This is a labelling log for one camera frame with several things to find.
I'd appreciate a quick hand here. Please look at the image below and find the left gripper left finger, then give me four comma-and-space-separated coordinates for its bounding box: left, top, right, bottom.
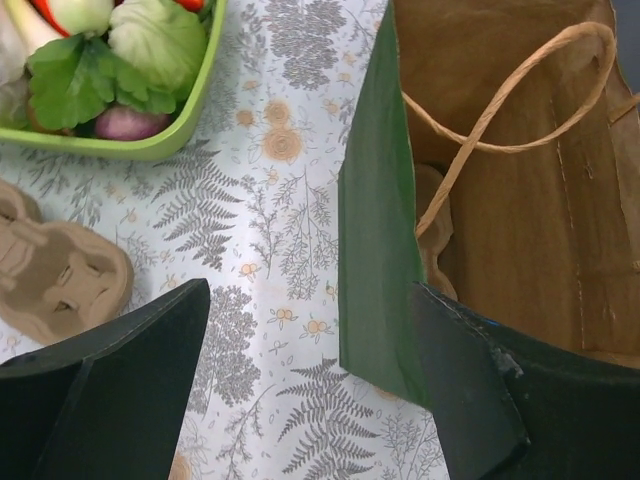
1, 279, 210, 479

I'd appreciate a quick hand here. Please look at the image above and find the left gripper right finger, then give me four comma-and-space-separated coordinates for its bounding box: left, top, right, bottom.
411, 283, 639, 479

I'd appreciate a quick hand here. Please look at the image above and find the brown pulp cup carrier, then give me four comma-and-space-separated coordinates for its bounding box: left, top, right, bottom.
414, 162, 459, 301

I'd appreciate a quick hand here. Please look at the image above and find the brown green paper bag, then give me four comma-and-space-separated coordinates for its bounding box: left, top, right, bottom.
338, 1, 639, 406

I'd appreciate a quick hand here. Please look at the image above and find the green plastic basket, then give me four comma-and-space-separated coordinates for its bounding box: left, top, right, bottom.
1, 0, 227, 162

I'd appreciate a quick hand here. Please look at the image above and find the purple onion toy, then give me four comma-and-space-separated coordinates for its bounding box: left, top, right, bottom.
94, 105, 171, 141

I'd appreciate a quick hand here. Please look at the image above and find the green spinach leaf toy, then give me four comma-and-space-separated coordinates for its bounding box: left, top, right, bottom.
27, 35, 178, 130

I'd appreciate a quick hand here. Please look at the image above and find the round green cabbage toy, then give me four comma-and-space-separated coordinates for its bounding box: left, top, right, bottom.
108, 0, 207, 99

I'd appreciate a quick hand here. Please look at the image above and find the large napa cabbage toy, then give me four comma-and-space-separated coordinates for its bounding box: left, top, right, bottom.
1, 0, 61, 86

